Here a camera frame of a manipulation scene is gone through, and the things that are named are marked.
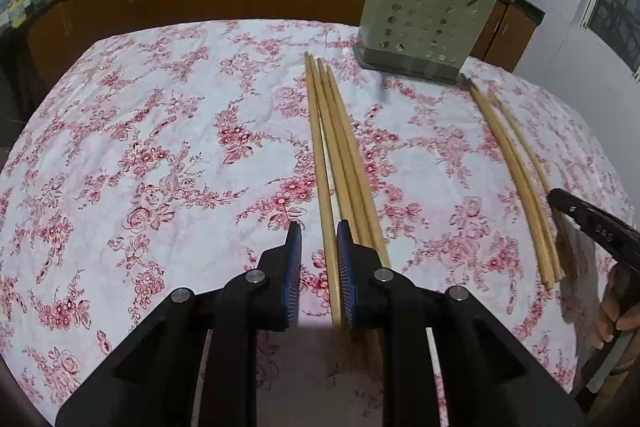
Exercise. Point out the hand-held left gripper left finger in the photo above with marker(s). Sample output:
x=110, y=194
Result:
x=292, y=267

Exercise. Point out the yellow dish soap bottle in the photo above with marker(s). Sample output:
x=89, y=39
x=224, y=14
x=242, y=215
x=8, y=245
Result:
x=17, y=12

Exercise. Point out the white red floral tablecloth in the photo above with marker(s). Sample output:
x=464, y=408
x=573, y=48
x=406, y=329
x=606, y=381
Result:
x=175, y=132

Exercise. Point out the barred window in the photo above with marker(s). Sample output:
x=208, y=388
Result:
x=620, y=7

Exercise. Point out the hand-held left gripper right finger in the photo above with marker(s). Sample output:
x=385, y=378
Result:
x=345, y=267

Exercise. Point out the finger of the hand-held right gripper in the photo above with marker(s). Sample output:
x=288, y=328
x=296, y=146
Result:
x=595, y=224

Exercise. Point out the person's right hand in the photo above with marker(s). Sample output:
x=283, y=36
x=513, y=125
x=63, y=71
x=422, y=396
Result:
x=607, y=312

